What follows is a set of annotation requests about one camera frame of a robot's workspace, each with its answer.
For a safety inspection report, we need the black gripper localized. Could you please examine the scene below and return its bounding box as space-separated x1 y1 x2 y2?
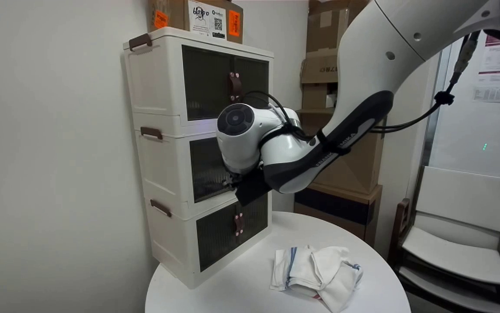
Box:
234 167 276 209

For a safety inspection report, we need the dark translucent cabinet door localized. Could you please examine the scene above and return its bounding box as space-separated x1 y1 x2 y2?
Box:
180 44 236 122
236 193 271 240
194 204 241 273
231 56 271 112
189 138 236 206

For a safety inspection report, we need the white stackable storage cabinet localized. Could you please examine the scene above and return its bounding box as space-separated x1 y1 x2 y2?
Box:
120 26 276 140
142 179 274 291
130 113 274 223

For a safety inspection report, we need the cardboard box with dark band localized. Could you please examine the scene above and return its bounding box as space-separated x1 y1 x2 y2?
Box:
292 179 385 247

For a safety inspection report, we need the white cloth with blue stripe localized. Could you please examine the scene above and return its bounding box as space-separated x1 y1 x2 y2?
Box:
269 246 364 313

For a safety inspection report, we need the plain tall cardboard box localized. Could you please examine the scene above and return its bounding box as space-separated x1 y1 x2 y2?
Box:
305 0 361 58

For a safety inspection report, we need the cardboard box with orange stickers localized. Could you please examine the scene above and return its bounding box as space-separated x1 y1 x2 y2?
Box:
146 0 245 46

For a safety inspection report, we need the brown cabinet side handle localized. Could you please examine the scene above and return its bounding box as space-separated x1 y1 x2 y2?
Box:
149 199 173 219
139 126 165 143
127 33 154 54

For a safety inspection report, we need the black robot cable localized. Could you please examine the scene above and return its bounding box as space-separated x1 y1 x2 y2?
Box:
370 32 482 136

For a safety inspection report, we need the white chair with dark frame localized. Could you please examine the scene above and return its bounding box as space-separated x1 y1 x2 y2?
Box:
387 166 500 313

